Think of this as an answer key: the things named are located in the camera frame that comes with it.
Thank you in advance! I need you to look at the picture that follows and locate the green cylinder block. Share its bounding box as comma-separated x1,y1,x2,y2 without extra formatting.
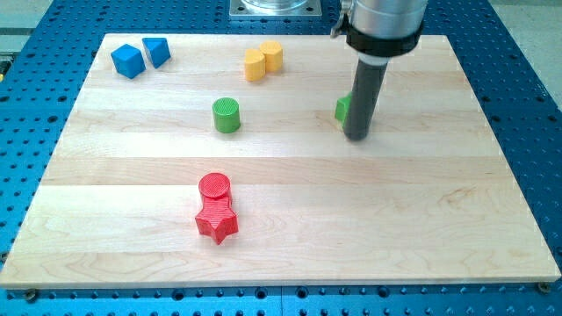
212,97,241,133

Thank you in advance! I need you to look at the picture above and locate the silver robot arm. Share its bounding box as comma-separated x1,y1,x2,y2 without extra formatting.
330,0,429,40

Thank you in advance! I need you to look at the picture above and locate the green star block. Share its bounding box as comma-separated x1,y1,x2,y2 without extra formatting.
335,92,352,127

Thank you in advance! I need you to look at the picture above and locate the red star block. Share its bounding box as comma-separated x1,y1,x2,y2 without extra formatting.
195,196,239,245

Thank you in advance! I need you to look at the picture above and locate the red cylinder block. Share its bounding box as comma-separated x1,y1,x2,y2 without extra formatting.
198,173,231,199

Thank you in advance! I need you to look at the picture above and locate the light wooden board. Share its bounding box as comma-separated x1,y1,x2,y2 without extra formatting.
1,33,560,289

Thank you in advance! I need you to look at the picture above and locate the yellow heart block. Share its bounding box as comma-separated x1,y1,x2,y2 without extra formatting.
244,48,266,82

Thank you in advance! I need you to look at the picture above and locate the yellow hexagon block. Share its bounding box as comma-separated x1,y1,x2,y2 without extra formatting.
259,40,284,72

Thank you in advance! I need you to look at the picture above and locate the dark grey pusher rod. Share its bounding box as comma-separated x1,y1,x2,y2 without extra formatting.
343,53,389,141

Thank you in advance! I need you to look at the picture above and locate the blue triangular prism block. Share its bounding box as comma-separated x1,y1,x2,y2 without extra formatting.
141,37,171,68

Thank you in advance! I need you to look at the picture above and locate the blue cube block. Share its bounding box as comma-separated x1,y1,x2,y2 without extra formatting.
111,44,146,79

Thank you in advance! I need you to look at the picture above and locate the black clamp ring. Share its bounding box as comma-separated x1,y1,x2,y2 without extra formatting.
341,16,425,59

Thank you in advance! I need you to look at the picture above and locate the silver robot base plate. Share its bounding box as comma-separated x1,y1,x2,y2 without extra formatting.
229,0,322,18

